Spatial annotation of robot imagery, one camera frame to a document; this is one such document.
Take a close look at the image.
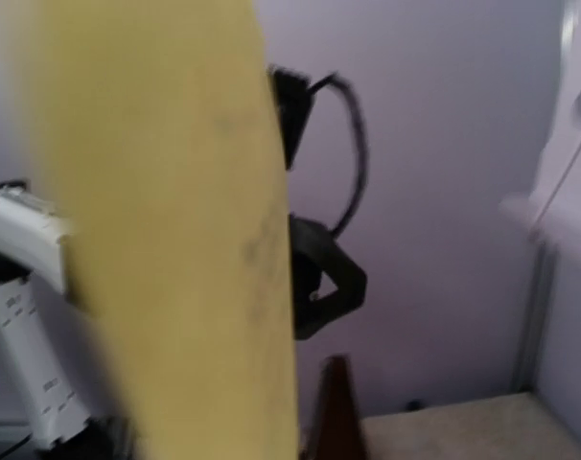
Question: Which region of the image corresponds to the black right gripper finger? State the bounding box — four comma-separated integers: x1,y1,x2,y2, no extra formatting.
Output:
289,215,367,341

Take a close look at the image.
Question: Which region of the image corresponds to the yellow sheet music page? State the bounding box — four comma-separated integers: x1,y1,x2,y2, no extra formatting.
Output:
34,1,298,459

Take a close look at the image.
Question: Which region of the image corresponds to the white perforated music stand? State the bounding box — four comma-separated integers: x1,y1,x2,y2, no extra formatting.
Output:
500,1,581,236

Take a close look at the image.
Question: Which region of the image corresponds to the left aluminium corner post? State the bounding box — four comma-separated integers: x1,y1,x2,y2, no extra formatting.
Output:
509,241,558,394

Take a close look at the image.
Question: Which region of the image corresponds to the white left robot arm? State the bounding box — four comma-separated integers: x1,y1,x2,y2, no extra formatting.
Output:
0,179,367,459

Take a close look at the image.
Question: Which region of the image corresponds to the brown wooden metronome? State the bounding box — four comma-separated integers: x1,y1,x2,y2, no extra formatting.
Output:
299,355,369,460

